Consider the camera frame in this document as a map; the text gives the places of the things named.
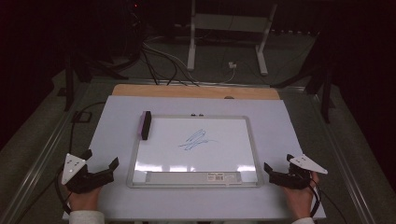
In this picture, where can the black floor box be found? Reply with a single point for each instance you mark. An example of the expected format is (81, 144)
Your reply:
(82, 116)

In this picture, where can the large white sheet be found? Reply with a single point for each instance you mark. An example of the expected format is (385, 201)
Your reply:
(109, 199)

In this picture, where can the person's right hand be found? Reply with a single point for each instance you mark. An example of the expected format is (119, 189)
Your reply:
(298, 202)

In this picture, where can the silver framed whiteboard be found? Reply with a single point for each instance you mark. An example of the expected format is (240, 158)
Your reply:
(199, 152)

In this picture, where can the aluminium floor rail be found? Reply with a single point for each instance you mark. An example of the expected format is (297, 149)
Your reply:
(344, 161)
(34, 169)

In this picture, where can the black tripod stand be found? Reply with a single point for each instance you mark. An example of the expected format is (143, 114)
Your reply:
(69, 84)
(325, 93)

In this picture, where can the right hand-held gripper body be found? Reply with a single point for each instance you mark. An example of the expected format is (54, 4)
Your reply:
(292, 180)

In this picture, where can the grey metal stand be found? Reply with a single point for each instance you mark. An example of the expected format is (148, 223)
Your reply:
(230, 23)

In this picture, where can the black and purple whiteboard eraser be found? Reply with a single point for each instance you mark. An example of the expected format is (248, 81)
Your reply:
(145, 125)

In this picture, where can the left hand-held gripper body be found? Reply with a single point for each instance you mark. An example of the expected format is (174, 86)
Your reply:
(88, 182)

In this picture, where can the power strip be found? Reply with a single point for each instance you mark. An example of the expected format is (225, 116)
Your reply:
(291, 32)

